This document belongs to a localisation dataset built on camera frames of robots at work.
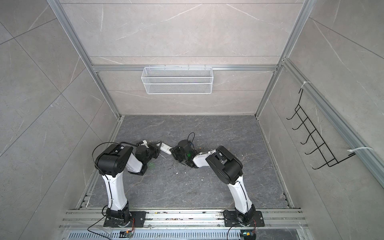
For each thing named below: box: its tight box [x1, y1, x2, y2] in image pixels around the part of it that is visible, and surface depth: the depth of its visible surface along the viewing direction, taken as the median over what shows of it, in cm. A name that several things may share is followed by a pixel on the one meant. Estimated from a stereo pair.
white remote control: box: [156, 142, 173, 155], surface depth 97 cm
